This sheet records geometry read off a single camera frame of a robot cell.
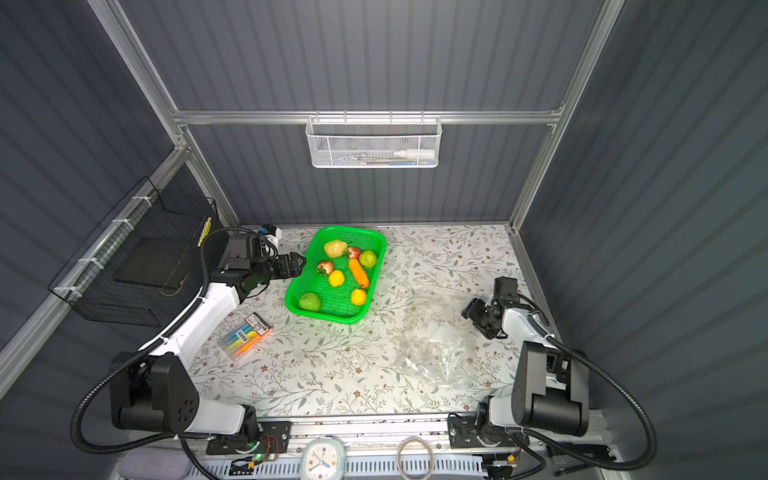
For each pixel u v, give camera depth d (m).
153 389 0.41
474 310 0.82
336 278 0.99
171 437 0.48
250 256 0.66
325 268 1.02
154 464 0.68
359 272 1.01
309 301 0.91
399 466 0.69
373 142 1.12
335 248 1.06
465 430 0.74
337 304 0.98
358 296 0.94
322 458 0.69
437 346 0.89
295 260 0.78
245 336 0.89
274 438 0.72
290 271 0.77
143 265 0.73
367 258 1.03
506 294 0.72
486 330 0.77
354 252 1.06
